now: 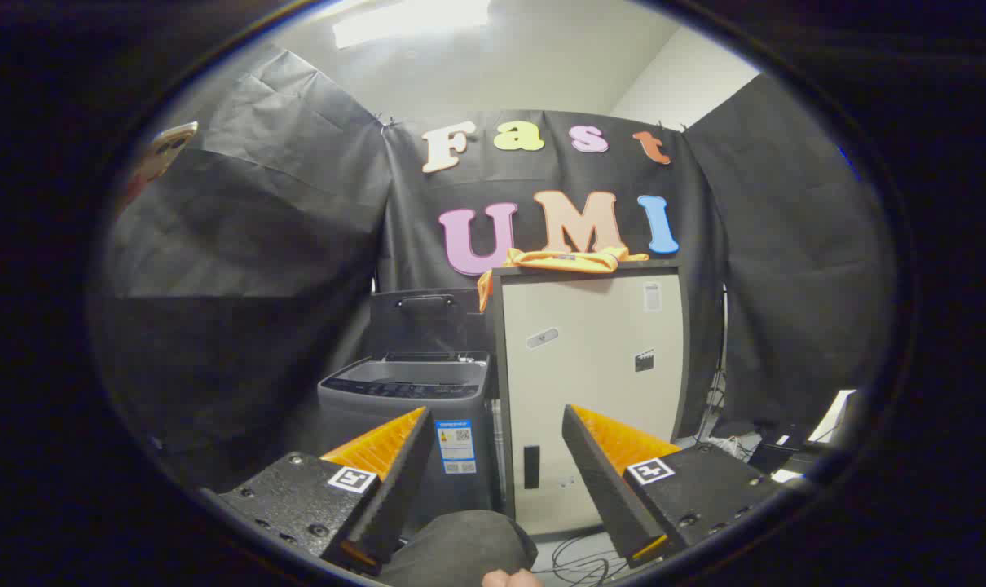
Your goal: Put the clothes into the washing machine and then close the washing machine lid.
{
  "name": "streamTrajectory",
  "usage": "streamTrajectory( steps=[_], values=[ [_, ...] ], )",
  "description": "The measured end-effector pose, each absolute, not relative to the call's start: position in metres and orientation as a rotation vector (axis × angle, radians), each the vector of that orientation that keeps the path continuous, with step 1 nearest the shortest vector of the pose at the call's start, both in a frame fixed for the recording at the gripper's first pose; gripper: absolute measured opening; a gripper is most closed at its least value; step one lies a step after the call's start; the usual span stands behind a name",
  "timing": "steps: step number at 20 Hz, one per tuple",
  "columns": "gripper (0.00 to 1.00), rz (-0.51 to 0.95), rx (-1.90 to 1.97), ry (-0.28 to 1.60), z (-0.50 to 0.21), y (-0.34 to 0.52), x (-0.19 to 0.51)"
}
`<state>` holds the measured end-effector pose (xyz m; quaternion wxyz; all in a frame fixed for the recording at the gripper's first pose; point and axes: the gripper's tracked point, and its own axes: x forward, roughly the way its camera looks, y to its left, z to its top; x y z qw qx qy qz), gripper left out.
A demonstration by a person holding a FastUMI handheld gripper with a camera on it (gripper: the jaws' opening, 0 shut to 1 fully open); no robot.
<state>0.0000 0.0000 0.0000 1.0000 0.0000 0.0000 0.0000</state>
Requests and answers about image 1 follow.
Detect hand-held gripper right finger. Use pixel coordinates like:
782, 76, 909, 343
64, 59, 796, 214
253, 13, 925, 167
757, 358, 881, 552
561, 404, 795, 569

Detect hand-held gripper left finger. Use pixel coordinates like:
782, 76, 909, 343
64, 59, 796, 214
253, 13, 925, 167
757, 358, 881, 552
204, 406, 435, 576

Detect grey washing machine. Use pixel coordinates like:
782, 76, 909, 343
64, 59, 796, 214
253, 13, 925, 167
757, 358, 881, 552
318, 352, 498, 539

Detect orange shirt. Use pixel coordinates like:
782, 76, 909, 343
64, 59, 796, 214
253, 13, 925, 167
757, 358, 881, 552
477, 247, 650, 313

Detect person's leg in dark trousers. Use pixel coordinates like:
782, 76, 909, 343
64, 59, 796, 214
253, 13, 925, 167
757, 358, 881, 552
379, 511, 539, 587

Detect black backdrop cloth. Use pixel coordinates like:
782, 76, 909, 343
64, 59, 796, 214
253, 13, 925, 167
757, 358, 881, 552
86, 45, 897, 490

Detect pale smartphone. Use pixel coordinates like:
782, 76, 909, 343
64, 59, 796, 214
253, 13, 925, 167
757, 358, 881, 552
130, 122, 199, 205

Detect black cables on floor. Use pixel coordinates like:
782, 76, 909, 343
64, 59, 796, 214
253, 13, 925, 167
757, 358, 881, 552
540, 534, 626, 585

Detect beige cabinet with dark frame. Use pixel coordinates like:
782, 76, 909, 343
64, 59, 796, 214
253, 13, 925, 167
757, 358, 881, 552
486, 261, 691, 539

